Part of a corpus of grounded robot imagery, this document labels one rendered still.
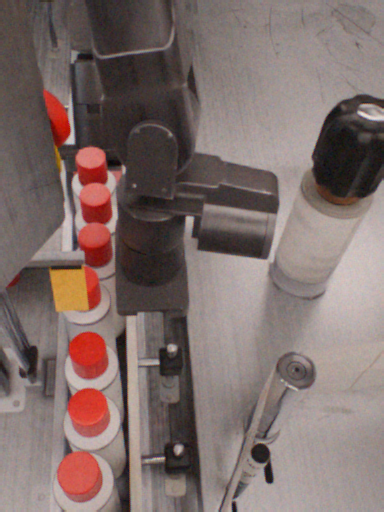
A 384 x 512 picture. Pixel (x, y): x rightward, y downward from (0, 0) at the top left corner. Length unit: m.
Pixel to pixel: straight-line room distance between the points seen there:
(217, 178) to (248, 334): 0.36
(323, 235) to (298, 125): 0.43
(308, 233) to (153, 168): 0.32
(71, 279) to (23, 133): 0.27
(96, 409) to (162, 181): 0.20
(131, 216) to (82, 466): 0.20
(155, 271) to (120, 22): 0.21
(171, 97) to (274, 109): 0.72
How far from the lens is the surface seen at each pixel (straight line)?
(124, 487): 0.67
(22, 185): 0.27
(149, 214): 0.42
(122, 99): 0.38
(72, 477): 0.47
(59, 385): 0.62
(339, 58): 1.24
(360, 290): 0.81
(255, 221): 0.42
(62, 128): 0.31
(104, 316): 0.56
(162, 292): 0.50
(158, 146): 0.38
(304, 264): 0.72
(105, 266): 0.58
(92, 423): 0.48
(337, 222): 0.64
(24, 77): 0.24
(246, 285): 0.77
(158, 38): 0.36
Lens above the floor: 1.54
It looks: 57 degrees down
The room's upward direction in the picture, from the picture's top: 7 degrees clockwise
